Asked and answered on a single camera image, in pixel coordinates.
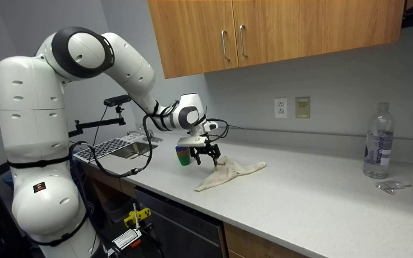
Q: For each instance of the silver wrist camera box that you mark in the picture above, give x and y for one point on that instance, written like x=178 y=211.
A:
x=192 y=142

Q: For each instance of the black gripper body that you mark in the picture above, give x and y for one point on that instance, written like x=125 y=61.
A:
x=205 y=150

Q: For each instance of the white wall power outlet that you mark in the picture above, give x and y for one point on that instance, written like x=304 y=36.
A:
x=280 y=107

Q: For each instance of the checkered drying mat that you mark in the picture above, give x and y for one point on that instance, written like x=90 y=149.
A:
x=100 y=146

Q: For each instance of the black camera on mount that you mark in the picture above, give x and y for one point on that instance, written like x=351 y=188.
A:
x=116 y=100

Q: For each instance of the steel sink basin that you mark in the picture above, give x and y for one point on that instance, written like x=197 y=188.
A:
x=132 y=150

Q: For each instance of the white red control device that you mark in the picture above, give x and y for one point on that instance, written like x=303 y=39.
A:
x=126 y=238

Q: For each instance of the clear plastic water bottle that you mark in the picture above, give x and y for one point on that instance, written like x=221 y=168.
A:
x=379 y=143

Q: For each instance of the stacked blue green cups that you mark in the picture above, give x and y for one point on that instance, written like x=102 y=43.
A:
x=182 y=156

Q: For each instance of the wooden cabinet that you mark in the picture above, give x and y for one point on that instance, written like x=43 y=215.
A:
x=254 y=244
x=273 y=33

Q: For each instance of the crumpled clear plastic wrapper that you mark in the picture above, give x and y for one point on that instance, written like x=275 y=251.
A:
x=393 y=186

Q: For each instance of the yellow clamp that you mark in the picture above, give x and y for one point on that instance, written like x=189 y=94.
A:
x=136 y=215

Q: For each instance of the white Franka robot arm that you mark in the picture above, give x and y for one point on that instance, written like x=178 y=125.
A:
x=35 y=119

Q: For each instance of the wooden upper cabinet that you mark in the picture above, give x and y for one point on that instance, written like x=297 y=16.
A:
x=273 y=33

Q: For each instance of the stained beige cloth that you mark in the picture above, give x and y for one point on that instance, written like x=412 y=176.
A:
x=225 y=172

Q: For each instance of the beige wall plate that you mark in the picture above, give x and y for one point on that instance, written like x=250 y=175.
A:
x=303 y=107

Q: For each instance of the wooden lower cabinet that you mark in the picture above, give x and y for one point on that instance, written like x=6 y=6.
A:
x=254 y=244

